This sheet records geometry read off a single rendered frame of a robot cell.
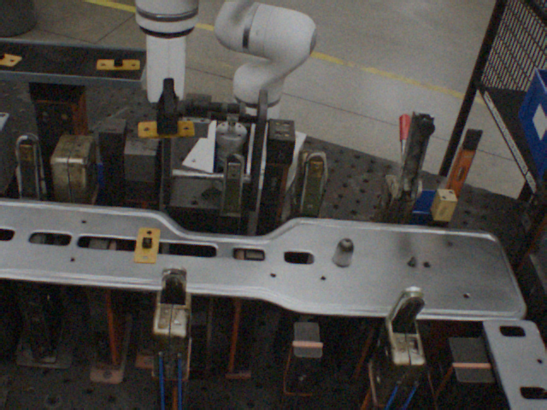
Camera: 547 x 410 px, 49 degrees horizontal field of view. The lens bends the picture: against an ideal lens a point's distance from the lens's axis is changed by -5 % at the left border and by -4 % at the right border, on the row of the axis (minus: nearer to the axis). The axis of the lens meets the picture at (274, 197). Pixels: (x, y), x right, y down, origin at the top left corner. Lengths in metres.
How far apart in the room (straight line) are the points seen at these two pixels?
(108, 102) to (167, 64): 1.19
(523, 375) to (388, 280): 0.27
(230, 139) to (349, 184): 0.67
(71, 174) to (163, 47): 0.42
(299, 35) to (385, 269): 0.55
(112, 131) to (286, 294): 0.45
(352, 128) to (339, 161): 1.47
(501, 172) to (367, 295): 2.34
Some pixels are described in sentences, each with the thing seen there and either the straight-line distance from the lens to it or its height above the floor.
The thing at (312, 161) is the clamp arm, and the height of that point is 1.10.
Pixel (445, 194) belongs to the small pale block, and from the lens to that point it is 1.22.
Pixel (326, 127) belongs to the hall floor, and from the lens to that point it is 3.28.
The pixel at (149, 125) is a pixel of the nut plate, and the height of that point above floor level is 1.23.
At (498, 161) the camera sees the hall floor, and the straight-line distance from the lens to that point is 3.43.
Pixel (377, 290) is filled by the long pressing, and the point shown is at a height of 1.00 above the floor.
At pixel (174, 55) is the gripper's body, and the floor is 1.38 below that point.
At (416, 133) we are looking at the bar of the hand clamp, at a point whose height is 1.17.
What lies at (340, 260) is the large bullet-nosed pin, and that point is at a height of 1.01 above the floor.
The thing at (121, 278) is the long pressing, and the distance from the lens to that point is 1.04.
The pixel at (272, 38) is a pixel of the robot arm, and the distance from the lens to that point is 1.39.
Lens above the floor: 1.77
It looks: 40 degrees down
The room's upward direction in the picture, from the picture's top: 9 degrees clockwise
